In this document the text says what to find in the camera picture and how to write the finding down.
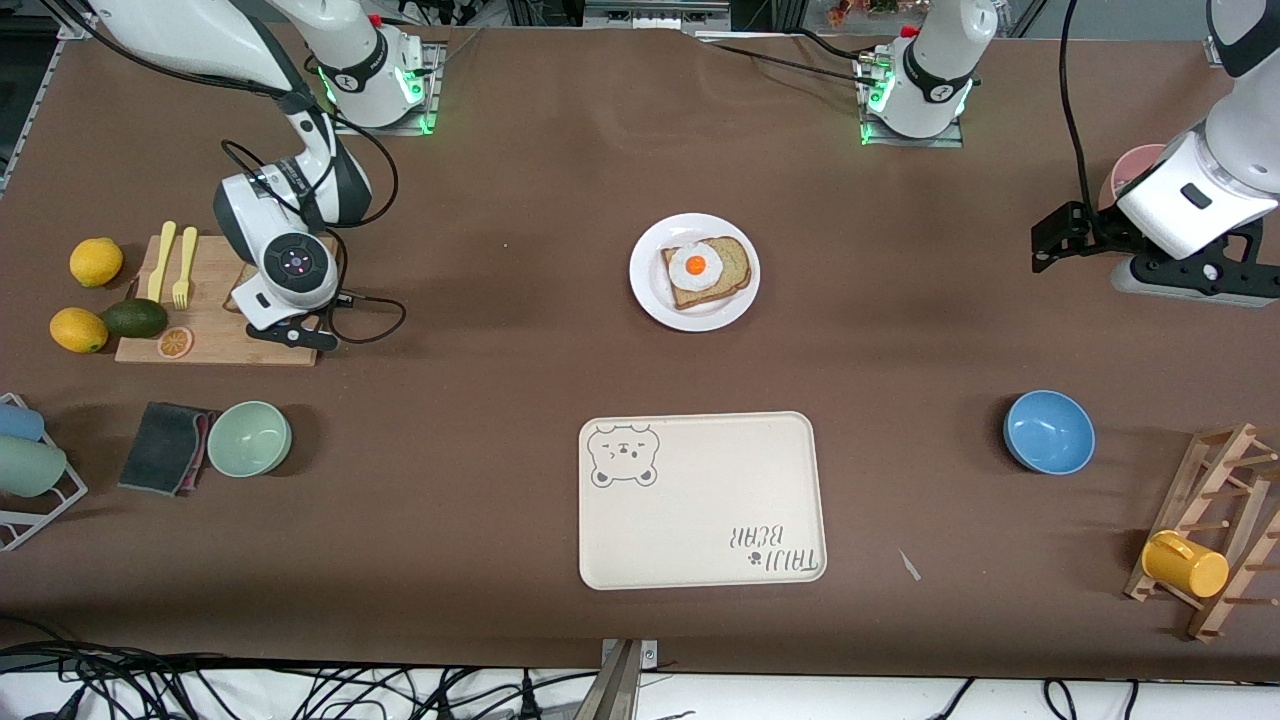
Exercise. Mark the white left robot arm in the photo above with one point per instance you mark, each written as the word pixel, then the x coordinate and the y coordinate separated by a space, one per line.
pixel 935 60

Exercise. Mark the white round plate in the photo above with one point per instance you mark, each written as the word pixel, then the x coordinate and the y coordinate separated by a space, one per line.
pixel 650 300

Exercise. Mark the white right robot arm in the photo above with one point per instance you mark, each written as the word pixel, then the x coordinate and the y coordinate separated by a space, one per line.
pixel 340 50

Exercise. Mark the orange slice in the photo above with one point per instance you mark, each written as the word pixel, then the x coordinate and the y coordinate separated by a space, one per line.
pixel 175 343

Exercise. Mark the dark green avocado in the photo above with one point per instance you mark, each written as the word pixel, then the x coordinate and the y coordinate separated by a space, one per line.
pixel 135 318

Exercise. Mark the yellow plastic fork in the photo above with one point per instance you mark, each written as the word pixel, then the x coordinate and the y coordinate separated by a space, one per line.
pixel 184 265

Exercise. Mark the cream tray with bear print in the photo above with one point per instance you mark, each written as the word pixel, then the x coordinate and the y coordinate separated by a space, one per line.
pixel 700 520

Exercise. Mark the metal table edge bracket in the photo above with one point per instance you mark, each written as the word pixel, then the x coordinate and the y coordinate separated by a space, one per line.
pixel 622 690

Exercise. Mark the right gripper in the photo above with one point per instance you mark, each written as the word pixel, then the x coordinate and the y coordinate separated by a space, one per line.
pixel 344 302

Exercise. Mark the yellow plastic knife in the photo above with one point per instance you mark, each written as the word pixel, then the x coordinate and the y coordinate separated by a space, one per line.
pixel 160 260

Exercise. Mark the yellow mug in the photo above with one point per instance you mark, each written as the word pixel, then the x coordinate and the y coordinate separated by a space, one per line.
pixel 1190 568

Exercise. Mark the pale green bowl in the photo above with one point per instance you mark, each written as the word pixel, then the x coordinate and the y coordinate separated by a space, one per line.
pixel 249 439

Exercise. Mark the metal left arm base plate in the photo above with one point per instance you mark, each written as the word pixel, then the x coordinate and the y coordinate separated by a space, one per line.
pixel 915 142

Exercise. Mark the wooden cutting board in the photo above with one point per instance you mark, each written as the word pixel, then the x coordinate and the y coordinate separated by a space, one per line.
pixel 215 335

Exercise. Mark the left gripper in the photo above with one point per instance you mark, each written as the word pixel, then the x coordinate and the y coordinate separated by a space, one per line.
pixel 1098 236

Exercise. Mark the wooden mug rack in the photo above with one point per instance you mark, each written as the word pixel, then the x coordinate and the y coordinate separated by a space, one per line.
pixel 1225 480

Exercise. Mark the small grey paper scrap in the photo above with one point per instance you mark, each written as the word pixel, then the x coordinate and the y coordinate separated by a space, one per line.
pixel 909 565

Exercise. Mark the pale green cup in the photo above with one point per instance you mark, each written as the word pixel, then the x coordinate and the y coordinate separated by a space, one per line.
pixel 28 467

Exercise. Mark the fried egg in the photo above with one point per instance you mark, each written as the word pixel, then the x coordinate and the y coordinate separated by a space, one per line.
pixel 696 266

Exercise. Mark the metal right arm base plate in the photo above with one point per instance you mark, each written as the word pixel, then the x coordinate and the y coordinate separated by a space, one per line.
pixel 385 129

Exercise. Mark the brown bread slice under egg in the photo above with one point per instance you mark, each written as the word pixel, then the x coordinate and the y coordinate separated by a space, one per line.
pixel 735 265

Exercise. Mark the grey folded cloth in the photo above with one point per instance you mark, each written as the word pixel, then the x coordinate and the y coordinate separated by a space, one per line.
pixel 160 448

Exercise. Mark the pink bowl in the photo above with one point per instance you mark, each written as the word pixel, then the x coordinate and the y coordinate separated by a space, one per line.
pixel 1125 165

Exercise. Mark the blue bowl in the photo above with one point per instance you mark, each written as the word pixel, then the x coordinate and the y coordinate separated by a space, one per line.
pixel 1048 432

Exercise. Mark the light blue cup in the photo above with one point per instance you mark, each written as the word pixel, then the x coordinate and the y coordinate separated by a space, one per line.
pixel 18 422

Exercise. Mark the yellow lemon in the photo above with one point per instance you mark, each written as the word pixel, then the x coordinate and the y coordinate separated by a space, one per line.
pixel 96 263
pixel 78 330

